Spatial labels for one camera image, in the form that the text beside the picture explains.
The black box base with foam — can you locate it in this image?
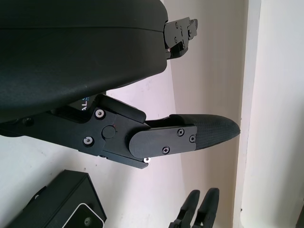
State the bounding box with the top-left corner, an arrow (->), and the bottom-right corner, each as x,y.
0,169 -> 107,228

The small silver depth camera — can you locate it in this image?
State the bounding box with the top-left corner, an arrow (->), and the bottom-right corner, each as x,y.
63,203 -> 105,228

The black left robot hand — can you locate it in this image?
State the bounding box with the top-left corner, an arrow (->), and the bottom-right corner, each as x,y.
0,0 -> 241,171

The white rounded wall panel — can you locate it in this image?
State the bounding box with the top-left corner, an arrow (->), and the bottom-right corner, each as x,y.
235,0 -> 304,228

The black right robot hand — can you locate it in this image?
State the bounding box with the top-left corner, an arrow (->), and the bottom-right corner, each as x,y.
168,187 -> 220,228

